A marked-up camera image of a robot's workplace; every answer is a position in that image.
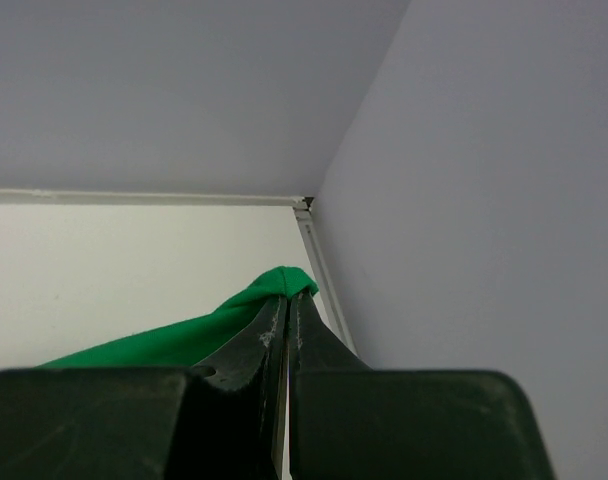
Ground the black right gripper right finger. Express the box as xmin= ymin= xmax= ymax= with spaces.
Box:
xmin=289 ymin=293 xmax=555 ymax=479

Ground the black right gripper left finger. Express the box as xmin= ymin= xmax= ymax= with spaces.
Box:
xmin=0 ymin=297 xmax=288 ymax=479

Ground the green t shirt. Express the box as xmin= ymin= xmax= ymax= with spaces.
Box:
xmin=43 ymin=266 xmax=319 ymax=369

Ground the aluminium table edge rail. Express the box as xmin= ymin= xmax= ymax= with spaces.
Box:
xmin=0 ymin=189 xmax=357 ymax=353

